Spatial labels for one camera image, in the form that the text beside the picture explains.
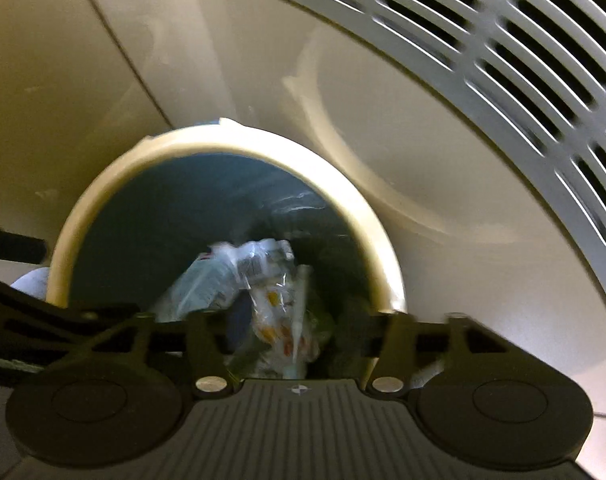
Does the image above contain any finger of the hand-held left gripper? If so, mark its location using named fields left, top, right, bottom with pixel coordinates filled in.
left=0, top=227, right=48, bottom=263
left=0, top=269, right=138, bottom=368

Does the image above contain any cream round trash bin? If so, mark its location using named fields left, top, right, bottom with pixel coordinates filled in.
left=48, top=117, right=409, bottom=381

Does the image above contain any dark bin liner bag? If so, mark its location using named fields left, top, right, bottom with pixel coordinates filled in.
left=65, top=152, right=384, bottom=381

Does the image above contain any clear plastic bag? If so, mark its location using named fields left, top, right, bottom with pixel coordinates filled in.
left=158, top=237, right=296, bottom=321

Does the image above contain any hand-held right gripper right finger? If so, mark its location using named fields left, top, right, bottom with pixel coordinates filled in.
left=368, top=311, right=529, bottom=395

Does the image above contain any grey vent panel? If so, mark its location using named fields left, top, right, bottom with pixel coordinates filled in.
left=268, top=0, right=606, bottom=291

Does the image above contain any clear soy milk pouch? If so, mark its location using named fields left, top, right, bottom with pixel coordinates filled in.
left=248, top=265, right=319, bottom=378

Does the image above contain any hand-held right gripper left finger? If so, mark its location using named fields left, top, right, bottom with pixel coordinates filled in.
left=75, top=311, right=229, bottom=396

